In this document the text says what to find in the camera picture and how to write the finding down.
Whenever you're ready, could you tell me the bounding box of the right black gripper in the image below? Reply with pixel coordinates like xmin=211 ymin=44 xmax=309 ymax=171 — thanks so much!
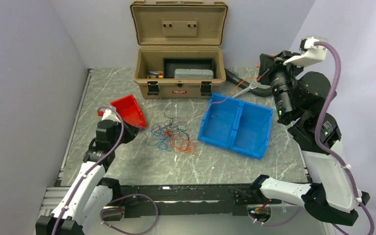
xmin=256 ymin=50 xmax=306 ymax=119

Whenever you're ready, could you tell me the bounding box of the orange cable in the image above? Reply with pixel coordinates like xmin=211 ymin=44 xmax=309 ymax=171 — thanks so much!
xmin=188 ymin=63 xmax=266 ymax=124

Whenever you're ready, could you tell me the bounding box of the blue two-compartment plastic bin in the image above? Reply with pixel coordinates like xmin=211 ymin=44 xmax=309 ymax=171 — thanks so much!
xmin=197 ymin=93 xmax=273 ymax=160

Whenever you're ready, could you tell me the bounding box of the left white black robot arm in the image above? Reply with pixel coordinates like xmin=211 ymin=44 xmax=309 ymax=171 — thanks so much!
xmin=35 ymin=119 xmax=140 ymax=235

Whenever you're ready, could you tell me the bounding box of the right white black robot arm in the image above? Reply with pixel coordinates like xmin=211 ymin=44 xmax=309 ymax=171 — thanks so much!
xmin=250 ymin=51 xmax=370 ymax=226

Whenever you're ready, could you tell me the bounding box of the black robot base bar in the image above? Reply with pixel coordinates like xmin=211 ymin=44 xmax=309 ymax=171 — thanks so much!
xmin=104 ymin=184 xmax=280 ymax=218

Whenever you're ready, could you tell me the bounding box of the silver wrench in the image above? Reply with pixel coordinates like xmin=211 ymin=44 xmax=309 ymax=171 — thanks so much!
xmin=231 ymin=81 xmax=258 ymax=98

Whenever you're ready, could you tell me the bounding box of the red plastic bin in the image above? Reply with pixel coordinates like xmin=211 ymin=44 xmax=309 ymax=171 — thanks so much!
xmin=110 ymin=94 xmax=147 ymax=129

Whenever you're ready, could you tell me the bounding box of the grey case in toolbox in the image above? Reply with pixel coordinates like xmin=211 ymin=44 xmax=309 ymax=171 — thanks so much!
xmin=174 ymin=69 xmax=214 ymax=79

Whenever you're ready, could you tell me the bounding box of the black tray in toolbox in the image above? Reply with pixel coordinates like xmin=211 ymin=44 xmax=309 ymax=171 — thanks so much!
xmin=163 ymin=57 xmax=215 ymax=78

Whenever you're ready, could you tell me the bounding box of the tan plastic toolbox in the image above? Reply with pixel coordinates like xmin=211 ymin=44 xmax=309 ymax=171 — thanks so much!
xmin=130 ymin=0 xmax=228 ymax=99

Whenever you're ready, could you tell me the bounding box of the black corrugated hose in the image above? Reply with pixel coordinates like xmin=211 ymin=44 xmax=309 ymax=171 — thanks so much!
xmin=225 ymin=68 xmax=275 ymax=98

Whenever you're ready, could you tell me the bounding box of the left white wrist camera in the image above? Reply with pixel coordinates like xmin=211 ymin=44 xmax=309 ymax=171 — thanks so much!
xmin=97 ymin=109 xmax=120 ymax=122

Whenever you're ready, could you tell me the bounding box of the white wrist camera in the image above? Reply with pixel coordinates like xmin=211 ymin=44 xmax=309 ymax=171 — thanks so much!
xmin=97 ymin=109 xmax=120 ymax=122
xmin=283 ymin=36 xmax=328 ymax=68

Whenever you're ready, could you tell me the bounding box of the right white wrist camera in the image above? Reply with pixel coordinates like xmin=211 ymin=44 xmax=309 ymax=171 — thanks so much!
xmin=283 ymin=36 xmax=328 ymax=68

